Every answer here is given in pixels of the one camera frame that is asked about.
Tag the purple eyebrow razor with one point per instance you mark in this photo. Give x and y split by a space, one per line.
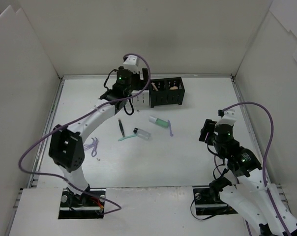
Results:
170 128

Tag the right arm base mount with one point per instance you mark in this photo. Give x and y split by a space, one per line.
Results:
204 207

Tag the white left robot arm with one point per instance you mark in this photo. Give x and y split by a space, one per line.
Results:
67 144

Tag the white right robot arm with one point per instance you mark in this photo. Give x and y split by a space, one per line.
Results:
267 214

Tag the green white tube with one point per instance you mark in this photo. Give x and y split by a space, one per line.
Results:
158 121

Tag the white slotted organizer box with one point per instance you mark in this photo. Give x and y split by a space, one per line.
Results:
141 101

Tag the teal eyebrow razor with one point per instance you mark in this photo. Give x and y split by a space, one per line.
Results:
127 137

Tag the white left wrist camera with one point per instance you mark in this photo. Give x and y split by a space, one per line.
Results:
131 63

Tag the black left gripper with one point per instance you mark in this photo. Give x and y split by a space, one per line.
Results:
143 77

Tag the pink makeup applicator stick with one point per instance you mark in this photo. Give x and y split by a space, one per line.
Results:
154 87

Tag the black slotted organizer box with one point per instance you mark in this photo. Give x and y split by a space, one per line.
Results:
165 96

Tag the black eyeliner pencil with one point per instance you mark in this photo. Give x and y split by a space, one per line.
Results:
121 127

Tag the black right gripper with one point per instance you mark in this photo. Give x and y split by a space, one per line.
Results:
208 129

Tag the clear bottle black cap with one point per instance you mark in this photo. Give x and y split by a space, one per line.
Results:
142 133

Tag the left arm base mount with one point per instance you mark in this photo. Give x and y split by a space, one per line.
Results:
73 206

